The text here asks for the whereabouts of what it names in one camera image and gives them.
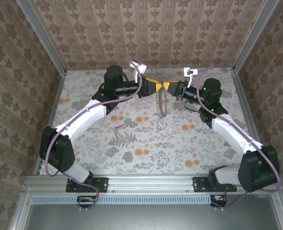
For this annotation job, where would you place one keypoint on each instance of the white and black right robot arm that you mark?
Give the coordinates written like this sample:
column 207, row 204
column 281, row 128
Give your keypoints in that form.
column 234, row 134

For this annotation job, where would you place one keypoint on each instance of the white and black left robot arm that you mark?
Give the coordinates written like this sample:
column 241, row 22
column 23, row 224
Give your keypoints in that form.
column 83, row 117

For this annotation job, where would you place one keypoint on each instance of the floral patterned table cover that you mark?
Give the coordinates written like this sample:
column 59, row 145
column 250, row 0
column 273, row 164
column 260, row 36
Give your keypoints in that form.
column 155, row 153

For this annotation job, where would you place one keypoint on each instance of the grey metal panel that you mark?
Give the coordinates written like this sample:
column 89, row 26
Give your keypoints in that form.
column 150, row 218

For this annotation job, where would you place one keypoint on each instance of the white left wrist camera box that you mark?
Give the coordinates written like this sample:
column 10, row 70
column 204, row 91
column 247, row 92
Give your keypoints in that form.
column 142, row 67

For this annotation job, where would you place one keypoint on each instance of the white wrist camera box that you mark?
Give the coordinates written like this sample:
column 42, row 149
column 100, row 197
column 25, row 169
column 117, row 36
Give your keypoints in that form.
column 190, row 72
column 142, row 67

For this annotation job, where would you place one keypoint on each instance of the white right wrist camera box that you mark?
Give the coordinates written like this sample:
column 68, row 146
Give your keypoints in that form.
column 190, row 72

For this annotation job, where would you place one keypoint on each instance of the thin aluminium wall rail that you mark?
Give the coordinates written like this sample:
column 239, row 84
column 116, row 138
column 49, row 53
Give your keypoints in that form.
column 88, row 69

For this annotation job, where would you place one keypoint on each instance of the aluminium side rail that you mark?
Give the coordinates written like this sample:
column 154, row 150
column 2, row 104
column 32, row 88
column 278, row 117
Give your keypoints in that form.
column 243, row 95
column 54, row 107

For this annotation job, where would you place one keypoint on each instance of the aluminium corner post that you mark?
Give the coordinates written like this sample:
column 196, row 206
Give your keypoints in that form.
column 43, row 36
column 254, row 36

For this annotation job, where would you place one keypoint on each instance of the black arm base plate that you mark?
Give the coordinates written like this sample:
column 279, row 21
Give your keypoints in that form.
column 198, row 184
column 103, row 184

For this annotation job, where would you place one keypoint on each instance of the long aluminium mounting rail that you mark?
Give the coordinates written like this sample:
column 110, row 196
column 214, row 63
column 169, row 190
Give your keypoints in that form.
column 150, row 183

